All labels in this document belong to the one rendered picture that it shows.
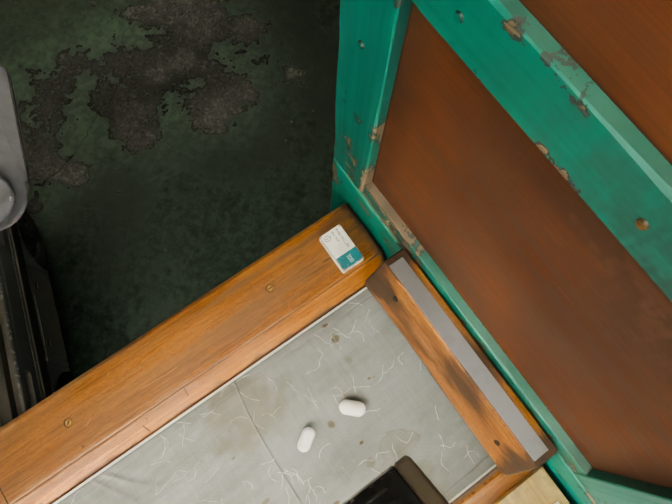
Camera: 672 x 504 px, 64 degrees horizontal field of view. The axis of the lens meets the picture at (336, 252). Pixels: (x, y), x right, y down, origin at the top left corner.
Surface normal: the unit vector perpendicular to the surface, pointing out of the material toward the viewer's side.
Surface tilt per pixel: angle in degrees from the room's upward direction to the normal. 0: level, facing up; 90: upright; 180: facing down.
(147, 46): 0
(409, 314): 67
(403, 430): 0
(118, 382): 0
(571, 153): 90
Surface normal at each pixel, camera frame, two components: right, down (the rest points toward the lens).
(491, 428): -0.74, 0.39
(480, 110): -0.82, 0.55
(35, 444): 0.03, -0.27
